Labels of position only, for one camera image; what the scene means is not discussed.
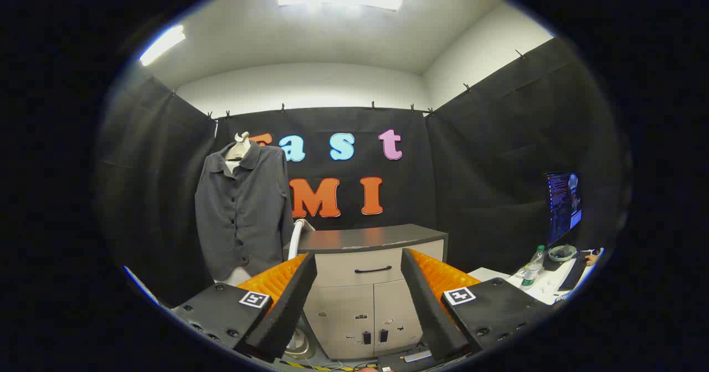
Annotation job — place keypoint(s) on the grey button shirt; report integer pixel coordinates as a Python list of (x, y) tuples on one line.
[(243, 211)]

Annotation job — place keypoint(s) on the clear bottle with green cap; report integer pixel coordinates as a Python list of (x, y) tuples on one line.
[(533, 269)]

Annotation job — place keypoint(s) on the narrow ceiling light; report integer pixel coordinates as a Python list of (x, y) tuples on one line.
[(162, 45)]

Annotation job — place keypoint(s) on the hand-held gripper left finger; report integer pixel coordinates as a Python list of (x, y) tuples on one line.
[(288, 305)]

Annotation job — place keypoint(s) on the white desk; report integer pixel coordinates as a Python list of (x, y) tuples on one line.
[(545, 290)]

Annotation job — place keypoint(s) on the beige cabinet with dark top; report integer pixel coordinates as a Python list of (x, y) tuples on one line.
[(354, 305)]

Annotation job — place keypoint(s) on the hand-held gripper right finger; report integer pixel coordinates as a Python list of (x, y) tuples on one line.
[(429, 305)]

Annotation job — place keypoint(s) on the black keyboard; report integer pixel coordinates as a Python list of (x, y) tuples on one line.
[(573, 275)]

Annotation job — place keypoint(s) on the white garment steamer head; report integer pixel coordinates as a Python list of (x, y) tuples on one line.
[(296, 242)]

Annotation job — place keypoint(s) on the white clothes hanger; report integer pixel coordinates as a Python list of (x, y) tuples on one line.
[(239, 148)]

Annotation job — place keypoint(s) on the computer monitor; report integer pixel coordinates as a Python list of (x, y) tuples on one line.
[(562, 206)]

